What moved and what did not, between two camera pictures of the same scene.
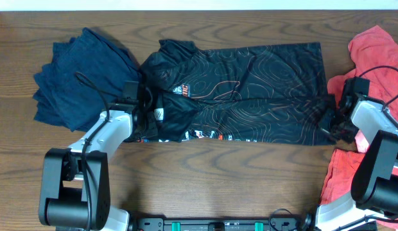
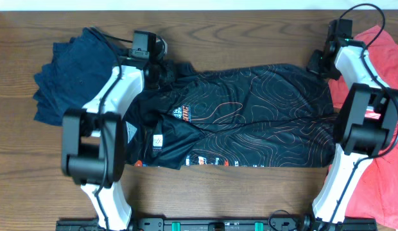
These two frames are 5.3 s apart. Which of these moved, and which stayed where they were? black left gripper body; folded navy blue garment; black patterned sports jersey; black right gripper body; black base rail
Moved: black right gripper body; black left gripper body; black patterned sports jersey
Stayed: folded navy blue garment; black base rail
